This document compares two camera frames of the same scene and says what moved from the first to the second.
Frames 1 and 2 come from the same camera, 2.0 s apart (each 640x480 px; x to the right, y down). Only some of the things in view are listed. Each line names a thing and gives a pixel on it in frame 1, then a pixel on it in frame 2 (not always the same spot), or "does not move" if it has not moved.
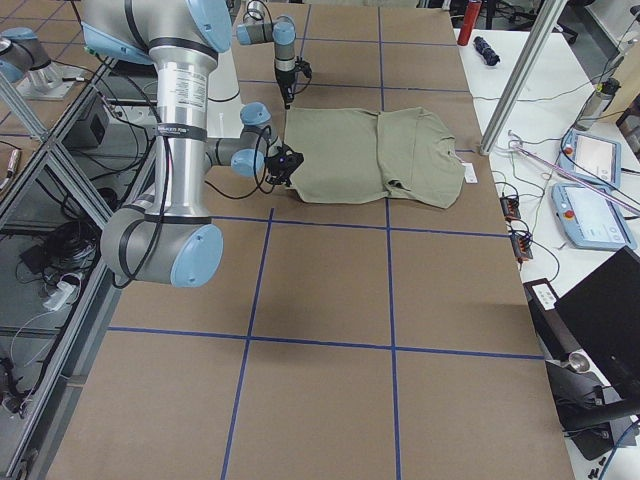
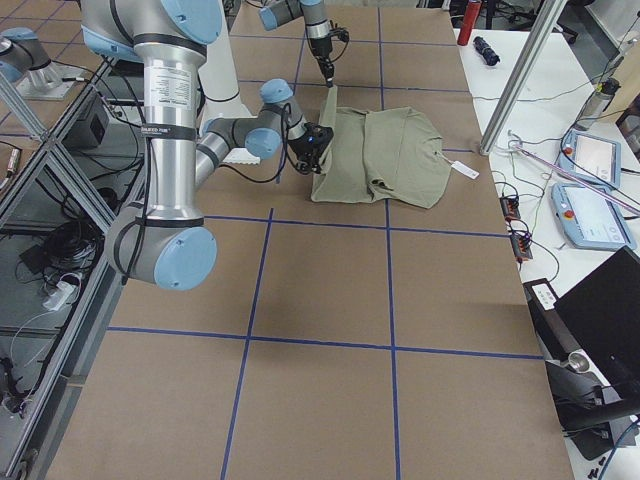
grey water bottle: [601, 99] does not move
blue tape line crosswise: [358, 226] does not move
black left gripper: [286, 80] -> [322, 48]
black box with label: [553, 328] does not move
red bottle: [472, 13] does not move
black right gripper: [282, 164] -> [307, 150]
